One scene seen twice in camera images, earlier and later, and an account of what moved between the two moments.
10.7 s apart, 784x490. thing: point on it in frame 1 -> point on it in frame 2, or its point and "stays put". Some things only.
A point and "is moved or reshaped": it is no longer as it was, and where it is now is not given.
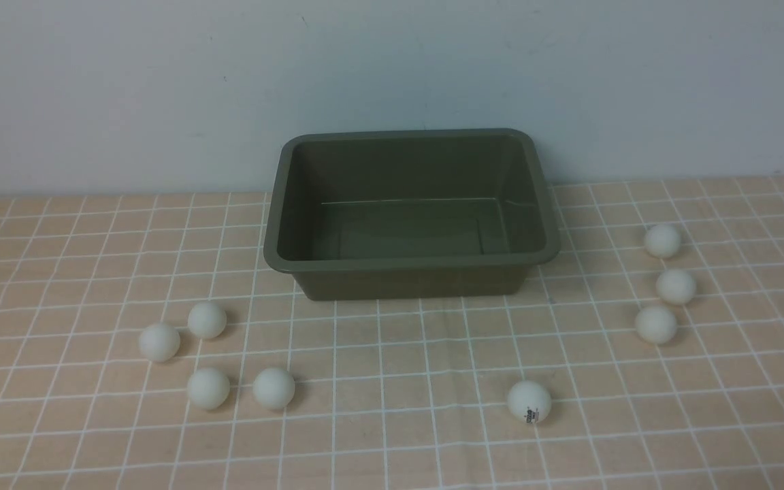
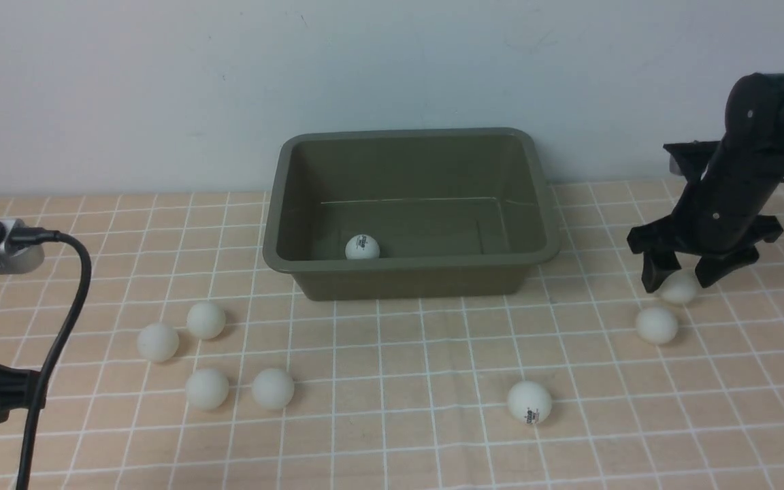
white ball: x=273 y=388 stays put
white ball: x=676 y=286 stays put
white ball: x=207 y=319 stays put
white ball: x=662 y=241 is moved or reshaped
